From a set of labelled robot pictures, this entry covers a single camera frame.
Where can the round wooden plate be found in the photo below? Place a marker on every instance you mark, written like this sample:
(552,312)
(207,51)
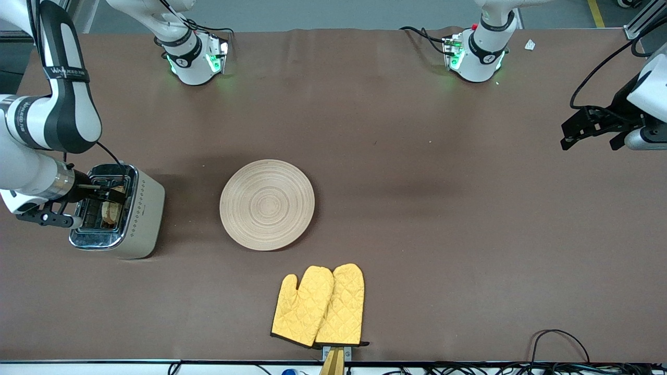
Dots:
(267,205)

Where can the small blue object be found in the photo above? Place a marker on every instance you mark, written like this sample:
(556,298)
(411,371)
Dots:
(289,372)

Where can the brown toast slice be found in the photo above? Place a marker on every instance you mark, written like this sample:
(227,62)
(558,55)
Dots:
(110,213)

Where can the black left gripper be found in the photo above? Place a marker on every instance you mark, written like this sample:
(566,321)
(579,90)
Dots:
(621,104)

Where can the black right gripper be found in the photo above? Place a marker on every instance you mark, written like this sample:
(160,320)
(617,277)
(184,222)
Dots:
(82,187)

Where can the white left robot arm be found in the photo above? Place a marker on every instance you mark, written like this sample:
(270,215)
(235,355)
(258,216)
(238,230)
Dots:
(482,52)

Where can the yellow quilted oven mitt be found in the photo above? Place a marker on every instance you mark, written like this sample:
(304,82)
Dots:
(301,307)
(344,304)

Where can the wooden stick with metal bracket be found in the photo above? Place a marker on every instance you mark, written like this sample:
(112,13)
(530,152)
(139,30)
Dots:
(333,362)

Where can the small white paper scrap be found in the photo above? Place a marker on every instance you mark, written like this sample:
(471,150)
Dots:
(530,45)

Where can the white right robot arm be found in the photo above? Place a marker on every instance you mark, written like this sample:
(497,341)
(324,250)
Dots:
(31,120)

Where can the beige chrome two-slot toaster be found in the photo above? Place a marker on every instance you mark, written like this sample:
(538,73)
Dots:
(140,213)

